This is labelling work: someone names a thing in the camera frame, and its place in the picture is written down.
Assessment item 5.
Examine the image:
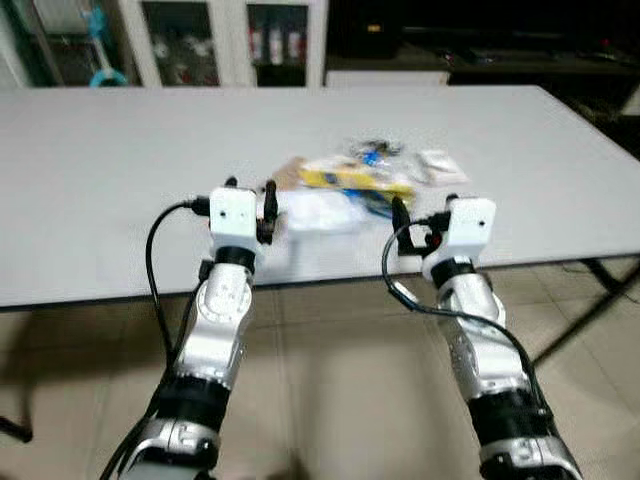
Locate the light blue plastic tool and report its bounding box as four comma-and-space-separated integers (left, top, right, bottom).
85, 5, 129, 89

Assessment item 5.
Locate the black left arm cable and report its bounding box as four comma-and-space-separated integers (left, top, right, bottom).
144, 196, 213, 371

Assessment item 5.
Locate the small folded brown cardboard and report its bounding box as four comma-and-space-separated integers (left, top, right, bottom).
272, 156, 311, 191

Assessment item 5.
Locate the torn white printed packet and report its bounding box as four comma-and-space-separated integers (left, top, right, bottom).
413, 149, 468, 187

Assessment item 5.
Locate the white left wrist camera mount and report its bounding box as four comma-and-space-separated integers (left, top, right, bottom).
208, 187, 263, 251

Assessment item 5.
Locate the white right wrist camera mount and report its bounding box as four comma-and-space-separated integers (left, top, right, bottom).
445, 197, 498, 263

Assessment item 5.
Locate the black bench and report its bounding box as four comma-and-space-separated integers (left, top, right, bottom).
328, 0, 640, 86

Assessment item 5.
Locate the black table leg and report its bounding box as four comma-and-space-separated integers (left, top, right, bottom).
0, 415, 33, 443
530, 258, 640, 366

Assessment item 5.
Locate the white plastic tray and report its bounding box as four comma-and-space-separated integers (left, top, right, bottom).
278, 188, 379, 235

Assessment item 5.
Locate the blue yellow snack bag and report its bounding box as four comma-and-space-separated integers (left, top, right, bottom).
298, 160, 417, 216

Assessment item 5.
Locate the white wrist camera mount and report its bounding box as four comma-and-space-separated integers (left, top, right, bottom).
445, 197, 498, 263
208, 187, 263, 251

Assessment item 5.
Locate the clear bottle blue label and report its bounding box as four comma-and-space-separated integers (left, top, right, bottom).
348, 138, 404, 168

